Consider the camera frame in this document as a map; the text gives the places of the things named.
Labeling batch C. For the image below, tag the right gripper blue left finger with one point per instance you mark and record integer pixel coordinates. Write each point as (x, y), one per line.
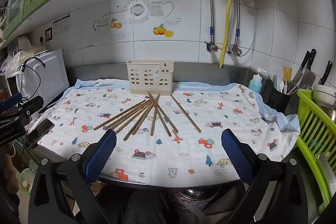
(97, 155)

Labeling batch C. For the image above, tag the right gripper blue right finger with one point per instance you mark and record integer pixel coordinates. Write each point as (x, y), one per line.
(231, 146)

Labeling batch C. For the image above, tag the wooden chopstick three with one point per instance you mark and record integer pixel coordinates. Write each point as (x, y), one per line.
(133, 117)

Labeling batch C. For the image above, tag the wooden chopstick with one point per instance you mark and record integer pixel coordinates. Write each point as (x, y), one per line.
(186, 114)

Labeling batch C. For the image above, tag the wooden chopstick two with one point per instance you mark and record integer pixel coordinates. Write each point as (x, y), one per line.
(124, 117)

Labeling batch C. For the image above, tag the wooden chopstick one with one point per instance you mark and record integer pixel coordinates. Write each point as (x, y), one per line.
(119, 115)

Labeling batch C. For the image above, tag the wooden chopstick six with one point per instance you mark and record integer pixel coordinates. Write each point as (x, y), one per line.
(154, 116)

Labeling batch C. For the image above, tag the wooden chopstick four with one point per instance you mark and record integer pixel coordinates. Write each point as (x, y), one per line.
(129, 133)

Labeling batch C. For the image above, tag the wooden chopstick five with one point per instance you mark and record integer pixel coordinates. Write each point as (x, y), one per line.
(141, 119)

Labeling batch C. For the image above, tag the black smartphone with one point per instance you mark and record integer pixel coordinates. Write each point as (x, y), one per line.
(39, 132)

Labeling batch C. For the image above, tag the white microwave oven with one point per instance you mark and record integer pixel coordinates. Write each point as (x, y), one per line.
(41, 75)

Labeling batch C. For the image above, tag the black utensil cup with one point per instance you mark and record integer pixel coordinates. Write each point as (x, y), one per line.
(278, 100)

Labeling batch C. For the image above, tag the cartoon print white cloth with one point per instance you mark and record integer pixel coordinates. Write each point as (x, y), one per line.
(187, 158)

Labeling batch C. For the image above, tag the teal soap pump bottle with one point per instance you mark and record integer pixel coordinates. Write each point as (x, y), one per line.
(255, 83)

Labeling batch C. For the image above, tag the green plastic dish rack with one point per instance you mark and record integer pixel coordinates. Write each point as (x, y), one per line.
(317, 137)

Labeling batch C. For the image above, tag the cleaver knife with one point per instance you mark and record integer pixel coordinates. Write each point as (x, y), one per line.
(304, 76)

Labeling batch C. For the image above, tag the white bowl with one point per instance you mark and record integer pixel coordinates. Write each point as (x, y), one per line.
(324, 96)

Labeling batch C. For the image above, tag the steel angle valve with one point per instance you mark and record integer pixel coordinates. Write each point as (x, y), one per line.
(234, 49)

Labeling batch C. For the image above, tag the beige plastic utensil holder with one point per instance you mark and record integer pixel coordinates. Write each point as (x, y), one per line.
(154, 76)

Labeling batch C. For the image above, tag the black handled knife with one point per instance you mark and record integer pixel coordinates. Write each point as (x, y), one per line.
(329, 66)

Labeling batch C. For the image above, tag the red handle water valve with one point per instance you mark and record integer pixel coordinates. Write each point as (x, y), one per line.
(211, 46)

